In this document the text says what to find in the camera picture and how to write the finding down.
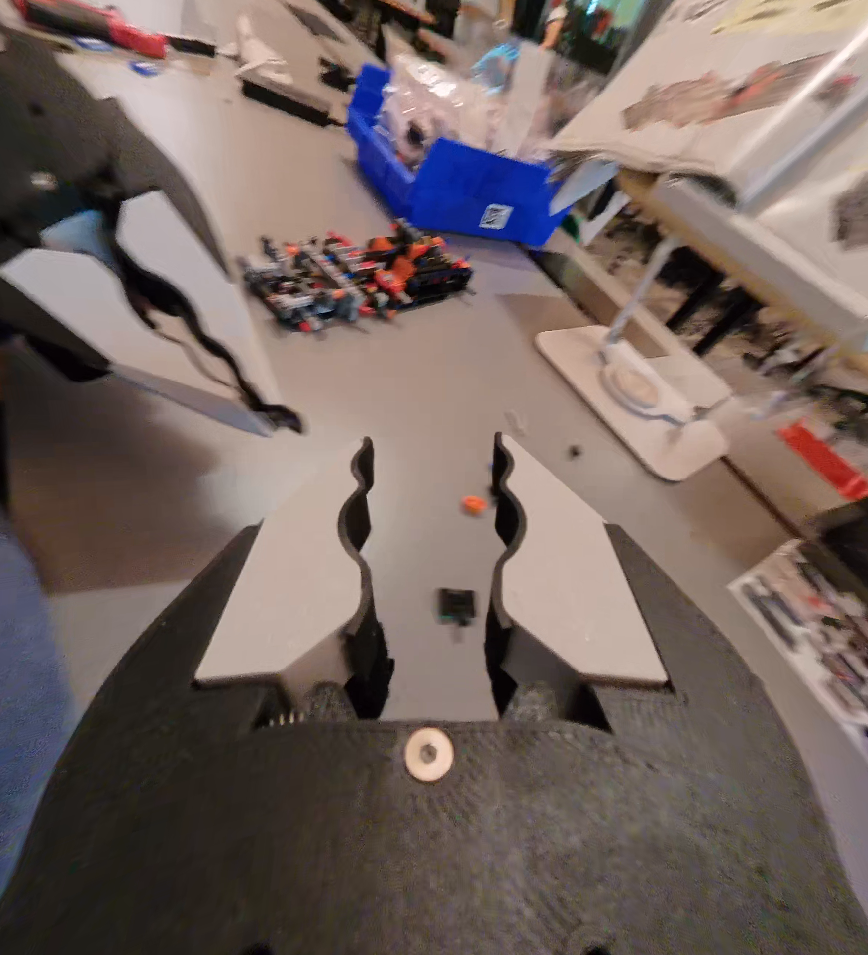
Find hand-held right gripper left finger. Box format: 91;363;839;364
193;436;396;721

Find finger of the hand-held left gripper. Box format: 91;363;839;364
114;189;304;436
0;212;274;439

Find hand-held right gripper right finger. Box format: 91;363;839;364
484;431;671;719

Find black green lego piece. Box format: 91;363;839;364
437;588;477;643

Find lego chassis assembly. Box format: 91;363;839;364
240;218;474;334

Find lego sticker sheet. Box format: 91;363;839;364
728;541;868;784

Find dark lego set box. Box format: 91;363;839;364
807;496;868;598

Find red black tool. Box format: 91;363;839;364
16;0;170;61

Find black rectangular box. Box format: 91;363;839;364
242;77;330;128

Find white folded object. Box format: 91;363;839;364
236;15;294;87

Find orange red flat object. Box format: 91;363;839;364
777;420;868;502

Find blue bin with white label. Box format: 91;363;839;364
346;63;577;247

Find pile of clear plastic bags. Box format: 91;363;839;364
380;33;554;161

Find open instruction booklet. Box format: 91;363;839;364
546;0;868;314

